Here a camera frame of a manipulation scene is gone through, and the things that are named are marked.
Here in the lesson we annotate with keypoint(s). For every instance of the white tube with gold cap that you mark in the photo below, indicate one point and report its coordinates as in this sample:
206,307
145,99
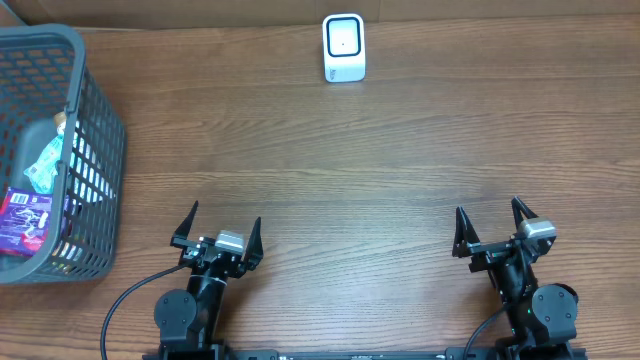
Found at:
60,120

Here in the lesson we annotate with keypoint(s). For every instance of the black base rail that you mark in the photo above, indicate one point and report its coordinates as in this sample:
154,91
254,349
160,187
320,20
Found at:
451,353

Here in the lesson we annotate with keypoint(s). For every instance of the teal package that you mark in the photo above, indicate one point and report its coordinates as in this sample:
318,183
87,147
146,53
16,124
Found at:
43,171

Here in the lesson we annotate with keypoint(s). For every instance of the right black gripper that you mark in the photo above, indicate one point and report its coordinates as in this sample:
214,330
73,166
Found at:
468,242

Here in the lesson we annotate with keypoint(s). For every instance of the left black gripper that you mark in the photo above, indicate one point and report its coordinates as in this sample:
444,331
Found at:
208,246

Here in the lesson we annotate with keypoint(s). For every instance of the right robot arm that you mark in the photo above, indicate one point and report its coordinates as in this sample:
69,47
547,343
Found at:
542,318

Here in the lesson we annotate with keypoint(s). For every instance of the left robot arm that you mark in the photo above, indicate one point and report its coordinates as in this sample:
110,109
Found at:
187,318

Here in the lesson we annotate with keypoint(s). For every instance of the grey plastic basket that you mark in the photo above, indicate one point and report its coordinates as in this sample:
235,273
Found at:
44,72

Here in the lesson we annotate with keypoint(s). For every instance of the purple snack package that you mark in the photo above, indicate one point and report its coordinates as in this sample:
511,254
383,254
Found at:
25,221

